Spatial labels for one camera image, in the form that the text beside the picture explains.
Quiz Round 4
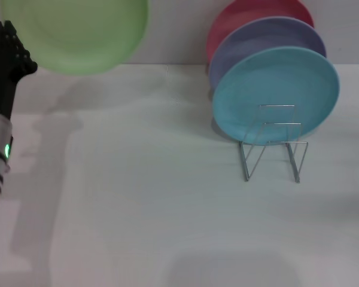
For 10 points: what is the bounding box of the purple round plate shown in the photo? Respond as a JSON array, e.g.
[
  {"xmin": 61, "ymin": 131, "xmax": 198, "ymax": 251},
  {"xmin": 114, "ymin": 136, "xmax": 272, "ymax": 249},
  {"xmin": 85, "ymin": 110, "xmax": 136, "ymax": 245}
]
[{"xmin": 208, "ymin": 16, "xmax": 327, "ymax": 90}]

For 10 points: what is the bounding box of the silver wire plate rack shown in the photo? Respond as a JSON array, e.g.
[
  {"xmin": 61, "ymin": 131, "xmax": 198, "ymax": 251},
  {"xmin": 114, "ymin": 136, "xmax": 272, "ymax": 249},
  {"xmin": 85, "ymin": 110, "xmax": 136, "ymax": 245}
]
[{"xmin": 239, "ymin": 103, "xmax": 309, "ymax": 184}]

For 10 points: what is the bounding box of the teal round plate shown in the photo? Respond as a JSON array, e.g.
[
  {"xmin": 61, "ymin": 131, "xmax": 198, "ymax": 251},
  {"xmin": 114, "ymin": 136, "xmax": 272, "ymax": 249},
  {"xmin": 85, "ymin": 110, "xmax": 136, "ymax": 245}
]
[{"xmin": 212, "ymin": 46, "xmax": 340, "ymax": 146}]

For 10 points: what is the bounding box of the green round plate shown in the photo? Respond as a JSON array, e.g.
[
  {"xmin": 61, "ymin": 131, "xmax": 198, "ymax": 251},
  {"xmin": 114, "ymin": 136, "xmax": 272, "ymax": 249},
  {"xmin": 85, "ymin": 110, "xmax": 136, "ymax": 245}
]
[{"xmin": 0, "ymin": 0, "xmax": 150, "ymax": 76}]

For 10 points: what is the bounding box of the red round plate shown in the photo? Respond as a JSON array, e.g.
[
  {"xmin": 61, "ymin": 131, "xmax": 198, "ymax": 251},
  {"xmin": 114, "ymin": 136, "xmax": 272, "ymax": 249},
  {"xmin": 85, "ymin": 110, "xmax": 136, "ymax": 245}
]
[{"xmin": 206, "ymin": 0, "xmax": 315, "ymax": 63}]

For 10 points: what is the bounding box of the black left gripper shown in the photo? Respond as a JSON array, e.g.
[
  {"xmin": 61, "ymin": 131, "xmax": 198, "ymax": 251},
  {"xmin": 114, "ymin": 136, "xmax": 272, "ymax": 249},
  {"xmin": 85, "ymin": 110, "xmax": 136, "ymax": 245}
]
[{"xmin": 0, "ymin": 20, "xmax": 38, "ymax": 121}]

